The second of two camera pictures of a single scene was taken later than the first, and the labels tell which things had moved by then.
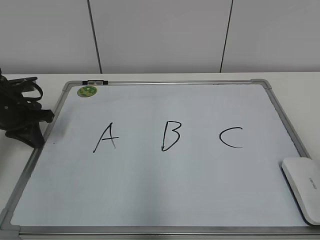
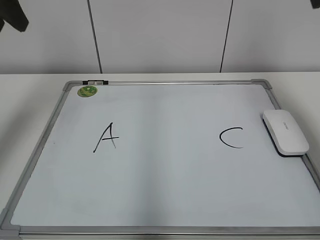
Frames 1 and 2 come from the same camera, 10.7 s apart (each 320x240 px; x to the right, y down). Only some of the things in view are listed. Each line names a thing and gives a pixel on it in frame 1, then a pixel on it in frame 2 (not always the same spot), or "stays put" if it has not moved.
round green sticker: (86, 91) stays put
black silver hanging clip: (95, 82) stays put
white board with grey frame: (190, 158) stays put
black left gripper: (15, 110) -> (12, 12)
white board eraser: (303, 175) -> (285, 133)
